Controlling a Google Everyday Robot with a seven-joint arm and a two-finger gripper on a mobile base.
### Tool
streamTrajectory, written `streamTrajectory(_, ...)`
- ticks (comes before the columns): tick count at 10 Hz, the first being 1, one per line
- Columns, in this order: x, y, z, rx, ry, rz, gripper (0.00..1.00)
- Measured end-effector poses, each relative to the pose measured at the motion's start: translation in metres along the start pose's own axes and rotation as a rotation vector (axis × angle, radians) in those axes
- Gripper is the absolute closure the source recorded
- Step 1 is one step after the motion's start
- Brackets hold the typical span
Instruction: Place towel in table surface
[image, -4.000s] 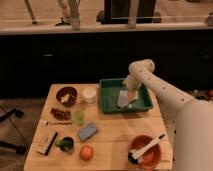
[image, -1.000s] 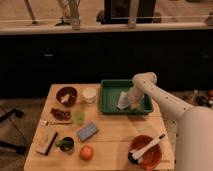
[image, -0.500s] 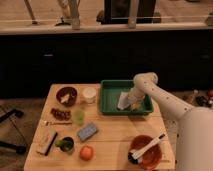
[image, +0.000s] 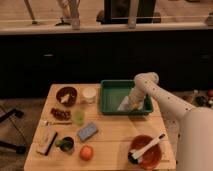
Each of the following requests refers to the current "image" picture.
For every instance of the metal fork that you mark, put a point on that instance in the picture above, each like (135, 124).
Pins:
(48, 123)

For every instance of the white cup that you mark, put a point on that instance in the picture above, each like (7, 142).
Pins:
(89, 95)

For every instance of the blue sponge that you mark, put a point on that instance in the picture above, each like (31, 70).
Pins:
(88, 131)

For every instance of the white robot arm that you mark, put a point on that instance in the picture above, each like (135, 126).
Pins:
(195, 142)

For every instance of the black stand legs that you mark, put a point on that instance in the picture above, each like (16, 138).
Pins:
(16, 140)

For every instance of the green translucent cup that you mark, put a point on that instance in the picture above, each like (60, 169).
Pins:
(78, 117)

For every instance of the white black eraser brush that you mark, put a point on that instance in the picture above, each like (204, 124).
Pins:
(46, 142)

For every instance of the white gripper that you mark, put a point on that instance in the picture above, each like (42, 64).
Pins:
(135, 102)

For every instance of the grey towel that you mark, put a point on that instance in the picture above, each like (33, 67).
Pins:
(126, 105)

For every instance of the orange fruit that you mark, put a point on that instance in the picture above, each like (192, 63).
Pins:
(86, 153)

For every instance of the brown grape bunch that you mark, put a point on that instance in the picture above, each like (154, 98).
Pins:
(60, 114)

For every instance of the green plastic tray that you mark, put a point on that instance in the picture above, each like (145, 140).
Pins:
(113, 92)

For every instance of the dark red bowl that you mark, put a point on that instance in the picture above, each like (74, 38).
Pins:
(67, 96)

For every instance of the orange bowl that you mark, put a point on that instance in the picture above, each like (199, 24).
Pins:
(152, 157)

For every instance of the wooden table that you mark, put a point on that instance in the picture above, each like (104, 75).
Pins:
(110, 144)

